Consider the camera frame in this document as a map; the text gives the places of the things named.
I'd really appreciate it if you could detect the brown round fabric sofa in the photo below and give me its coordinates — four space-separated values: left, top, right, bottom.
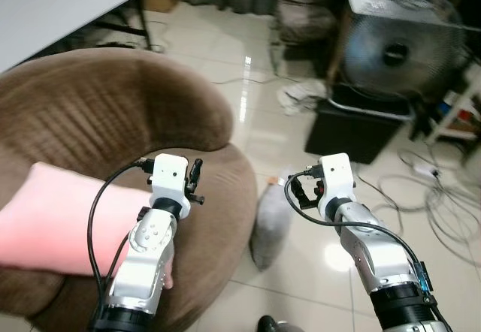
0 47 259 332

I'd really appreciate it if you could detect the pink pillow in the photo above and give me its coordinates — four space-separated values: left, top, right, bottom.
0 161 176 292

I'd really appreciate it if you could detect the black box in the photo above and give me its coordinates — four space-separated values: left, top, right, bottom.
304 84 416 164

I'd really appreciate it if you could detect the white crumpled cloth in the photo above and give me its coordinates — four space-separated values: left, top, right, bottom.
276 79 328 116

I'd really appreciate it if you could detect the white power strip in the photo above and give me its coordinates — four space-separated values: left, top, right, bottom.
410 161 442 180

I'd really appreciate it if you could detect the grey round electric fan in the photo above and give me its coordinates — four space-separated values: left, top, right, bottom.
341 0 468 105

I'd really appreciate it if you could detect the white shelf rack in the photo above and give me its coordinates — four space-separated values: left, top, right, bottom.
431 60 481 142

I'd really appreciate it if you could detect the grey stuffed bag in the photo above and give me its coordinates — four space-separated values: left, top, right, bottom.
276 0 339 47

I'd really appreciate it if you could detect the white table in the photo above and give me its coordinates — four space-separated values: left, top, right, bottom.
0 0 156 74

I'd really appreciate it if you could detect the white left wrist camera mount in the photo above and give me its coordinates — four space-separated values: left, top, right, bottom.
148 153 189 207

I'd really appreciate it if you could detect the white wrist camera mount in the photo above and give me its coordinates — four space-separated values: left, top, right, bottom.
319 152 355 202
148 153 189 207

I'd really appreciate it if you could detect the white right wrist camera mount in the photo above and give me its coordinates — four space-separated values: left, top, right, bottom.
319 152 355 202

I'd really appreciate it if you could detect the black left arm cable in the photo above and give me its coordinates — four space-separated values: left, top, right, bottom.
87 159 156 325

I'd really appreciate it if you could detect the grey floor cable tangle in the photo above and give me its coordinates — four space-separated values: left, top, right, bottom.
359 146 481 267

